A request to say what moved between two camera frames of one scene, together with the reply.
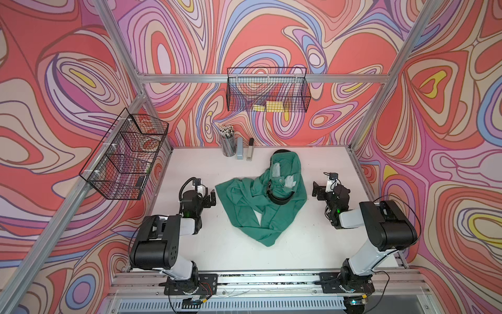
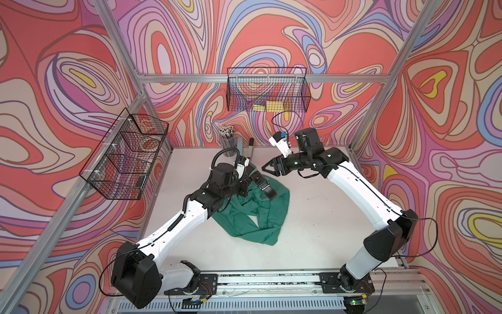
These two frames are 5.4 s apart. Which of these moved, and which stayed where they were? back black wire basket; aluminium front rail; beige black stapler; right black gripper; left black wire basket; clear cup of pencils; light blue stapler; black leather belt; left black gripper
Moved: right black gripper; black leather belt; left black gripper
Stayed: aluminium front rail; beige black stapler; light blue stapler; clear cup of pencils; left black wire basket; back black wire basket
